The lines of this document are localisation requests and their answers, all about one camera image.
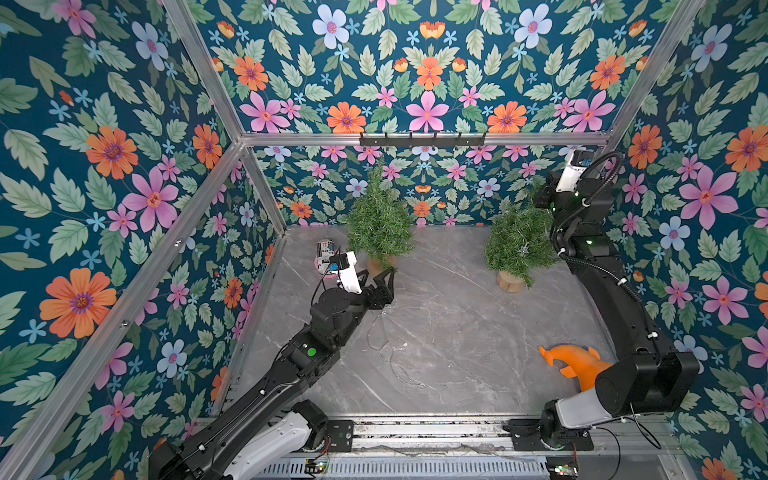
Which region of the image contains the clear string light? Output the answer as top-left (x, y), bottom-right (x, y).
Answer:
top-left (488, 203), bottom-right (556, 271)
top-left (360, 305), bottom-right (432, 393)

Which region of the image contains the small green tree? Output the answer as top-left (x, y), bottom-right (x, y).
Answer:
top-left (346, 165), bottom-right (413, 275)
top-left (484, 200), bottom-right (559, 294)

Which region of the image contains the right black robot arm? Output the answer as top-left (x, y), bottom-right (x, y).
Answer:
top-left (535, 172), bottom-right (699, 449)

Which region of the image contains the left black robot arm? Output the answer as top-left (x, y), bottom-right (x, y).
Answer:
top-left (148, 268), bottom-right (395, 479)

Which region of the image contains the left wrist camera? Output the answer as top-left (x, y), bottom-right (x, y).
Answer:
top-left (329, 251), bottom-right (362, 294)

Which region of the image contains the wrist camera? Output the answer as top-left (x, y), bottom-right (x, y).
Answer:
top-left (555, 150), bottom-right (595, 193)
top-left (329, 251), bottom-right (362, 294)

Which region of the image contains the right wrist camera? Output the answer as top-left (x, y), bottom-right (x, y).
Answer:
top-left (555, 150), bottom-right (595, 193)

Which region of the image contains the black hook rail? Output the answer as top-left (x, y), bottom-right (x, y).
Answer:
top-left (358, 132), bottom-right (486, 149)

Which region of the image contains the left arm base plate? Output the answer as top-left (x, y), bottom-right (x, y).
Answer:
top-left (325, 419), bottom-right (355, 453)

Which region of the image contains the white cable duct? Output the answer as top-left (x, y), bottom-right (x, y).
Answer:
top-left (257, 457), bottom-right (550, 479)

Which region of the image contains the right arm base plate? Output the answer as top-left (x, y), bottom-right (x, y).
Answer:
top-left (502, 418), bottom-right (594, 452)

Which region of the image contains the aluminium frame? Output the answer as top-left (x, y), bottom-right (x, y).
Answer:
top-left (0, 0), bottom-right (706, 480)

